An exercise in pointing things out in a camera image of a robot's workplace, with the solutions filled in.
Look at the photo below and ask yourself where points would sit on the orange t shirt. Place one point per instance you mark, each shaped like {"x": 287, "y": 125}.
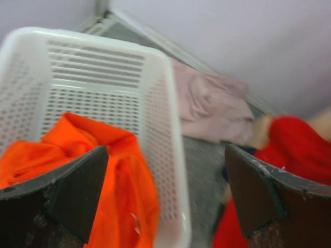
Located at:
{"x": 128, "y": 211}

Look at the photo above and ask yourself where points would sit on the corner aluminium profile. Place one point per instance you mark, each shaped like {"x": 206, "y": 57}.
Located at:
{"x": 102, "y": 20}

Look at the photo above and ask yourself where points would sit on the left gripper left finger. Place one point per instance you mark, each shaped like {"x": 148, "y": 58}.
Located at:
{"x": 57, "y": 208}

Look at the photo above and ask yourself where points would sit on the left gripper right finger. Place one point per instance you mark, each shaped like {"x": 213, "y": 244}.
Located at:
{"x": 276, "y": 208}

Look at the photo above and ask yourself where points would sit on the pink cloth on floor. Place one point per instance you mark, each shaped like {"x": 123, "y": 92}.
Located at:
{"x": 212, "y": 107}

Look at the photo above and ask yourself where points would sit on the white plastic basket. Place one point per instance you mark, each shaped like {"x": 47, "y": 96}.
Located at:
{"x": 47, "y": 72}

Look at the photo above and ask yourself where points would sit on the wooden clothes rack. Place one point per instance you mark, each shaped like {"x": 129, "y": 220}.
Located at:
{"x": 320, "y": 122}

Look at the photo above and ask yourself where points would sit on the red t shirt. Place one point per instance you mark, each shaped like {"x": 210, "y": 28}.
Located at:
{"x": 293, "y": 146}

